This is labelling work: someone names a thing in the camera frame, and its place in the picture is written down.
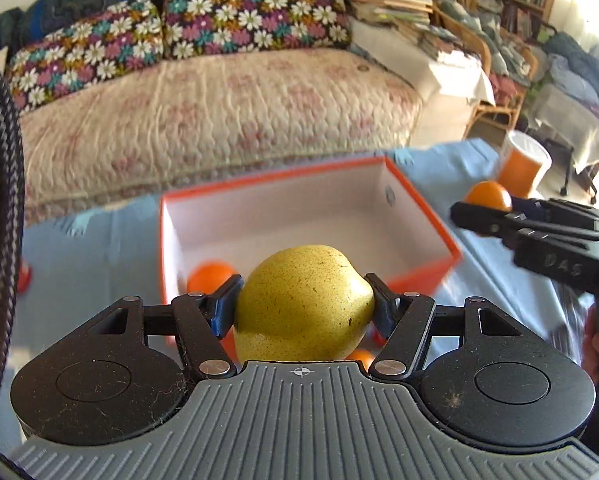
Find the sofa with quilted cover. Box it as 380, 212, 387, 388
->
0, 0, 423, 224

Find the floral cushion right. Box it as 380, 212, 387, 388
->
162, 0, 350, 60

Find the person's right hand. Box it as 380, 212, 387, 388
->
581, 306, 599, 382

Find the orange white cup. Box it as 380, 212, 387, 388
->
495, 130, 552, 198

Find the yellow pear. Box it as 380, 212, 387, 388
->
234, 245, 374, 362

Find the orange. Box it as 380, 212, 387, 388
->
186, 260, 238, 294
463, 180, 513, 212

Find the floral cushion left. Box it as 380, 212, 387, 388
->
6, 0, 164, 113

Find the orange cardboard box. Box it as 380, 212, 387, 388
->
158, 155, 463, 351

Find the rattan chair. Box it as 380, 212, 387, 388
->
434, 0, 539, 131

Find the orange in box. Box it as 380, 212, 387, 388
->
186, 260, 238, 294

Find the floral cushion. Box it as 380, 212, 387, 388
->
6, 0, 164, 113
162, 0, 350, 60

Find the light blue tablecloth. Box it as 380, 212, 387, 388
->
0, 138, 599, 456

